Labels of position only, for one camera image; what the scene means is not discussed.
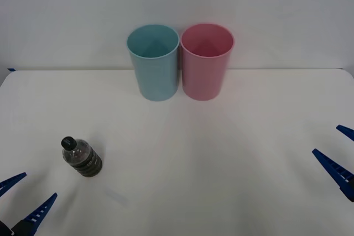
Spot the pale blue plastic bin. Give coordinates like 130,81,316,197
126,23,180,102

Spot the dark bottle with black cap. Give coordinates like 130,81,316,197
60,135,103,178

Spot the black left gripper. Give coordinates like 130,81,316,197
0,172,58,236

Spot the pink plastic bin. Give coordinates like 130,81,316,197
180,22,235,101

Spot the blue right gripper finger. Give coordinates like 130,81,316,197
311,148,354,202
335,124,354,141

